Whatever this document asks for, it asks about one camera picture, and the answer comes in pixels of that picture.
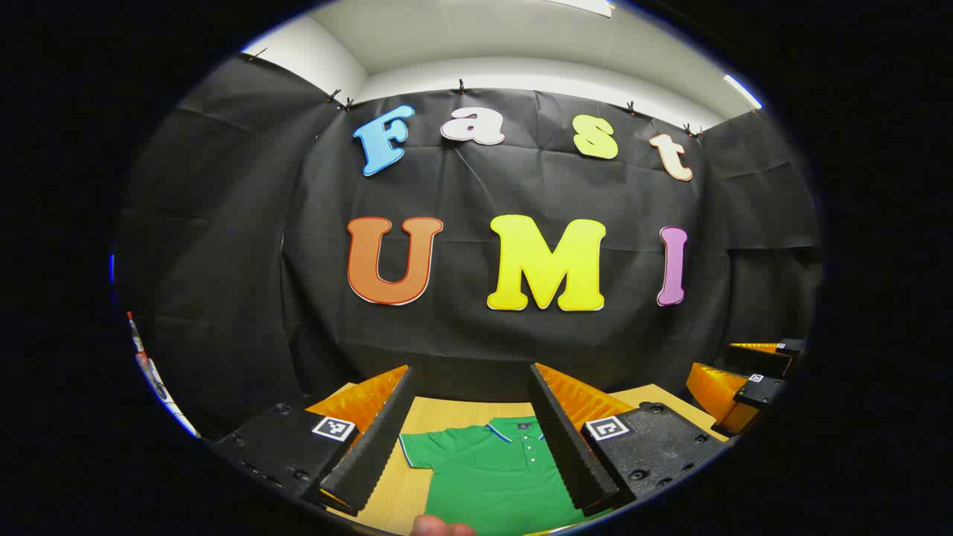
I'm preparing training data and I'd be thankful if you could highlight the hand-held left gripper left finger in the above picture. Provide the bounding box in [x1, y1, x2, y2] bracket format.
[212, 365, 416, 517]

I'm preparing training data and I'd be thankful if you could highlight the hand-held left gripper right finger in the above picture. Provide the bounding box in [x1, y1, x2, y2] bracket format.
[529, 363, 734, 518]

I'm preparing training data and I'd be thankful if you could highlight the green T-shirt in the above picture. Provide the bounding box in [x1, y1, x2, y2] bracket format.
[398, 415, 600, 536]

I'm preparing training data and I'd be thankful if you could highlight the white printed banner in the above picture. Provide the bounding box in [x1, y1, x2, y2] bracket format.
[125, 311, 200, 438]

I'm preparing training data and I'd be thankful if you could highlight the black backdrop cloth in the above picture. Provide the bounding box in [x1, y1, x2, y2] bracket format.
[113, 54, 826, 440]

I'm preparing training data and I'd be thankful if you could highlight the ceiling light panel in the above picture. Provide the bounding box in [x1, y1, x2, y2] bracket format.
[724, 73, 765, 111]
[547, 0, 616, 18]

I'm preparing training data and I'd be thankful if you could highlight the row of black cloth clips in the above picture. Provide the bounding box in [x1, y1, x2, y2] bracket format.
[249, 48, 704, 139]

